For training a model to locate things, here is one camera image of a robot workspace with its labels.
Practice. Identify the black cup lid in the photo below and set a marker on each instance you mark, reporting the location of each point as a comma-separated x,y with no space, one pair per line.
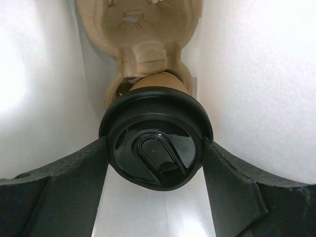
155,137

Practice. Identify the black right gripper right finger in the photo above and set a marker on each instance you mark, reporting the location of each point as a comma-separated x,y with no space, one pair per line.
247,201

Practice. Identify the brown paper cup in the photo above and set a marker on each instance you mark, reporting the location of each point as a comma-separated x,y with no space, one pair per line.
162,79

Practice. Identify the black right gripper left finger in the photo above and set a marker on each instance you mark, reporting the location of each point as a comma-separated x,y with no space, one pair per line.
60,199

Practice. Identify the blue white paper bag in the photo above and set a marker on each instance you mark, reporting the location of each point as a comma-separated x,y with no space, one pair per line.
254,64

